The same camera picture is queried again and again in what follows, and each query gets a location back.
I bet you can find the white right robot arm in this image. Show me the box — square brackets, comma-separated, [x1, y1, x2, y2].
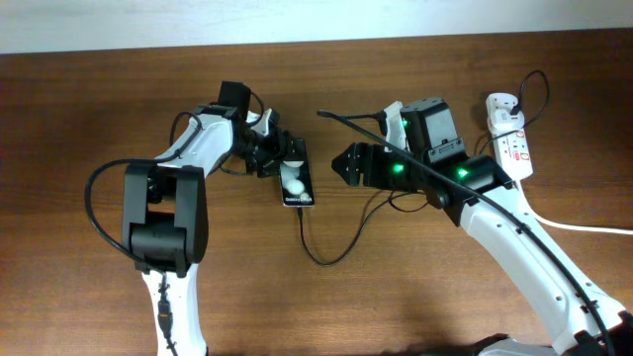
[331, 142, 632, 355]

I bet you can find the white power strip cord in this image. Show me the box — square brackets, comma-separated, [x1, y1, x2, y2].
[511, 179, 633, 236]

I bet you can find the white power strip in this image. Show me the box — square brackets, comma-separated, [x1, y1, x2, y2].
[486, 93, 533, 181]

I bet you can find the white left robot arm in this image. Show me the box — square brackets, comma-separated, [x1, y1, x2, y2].
[123, 103, 308, 355]

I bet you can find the white USB charger plug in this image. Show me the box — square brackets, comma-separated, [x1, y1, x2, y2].
[488, 109, 525, 134]

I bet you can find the black USB charging cable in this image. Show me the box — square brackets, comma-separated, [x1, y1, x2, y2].
[296, 69, 551, 268]

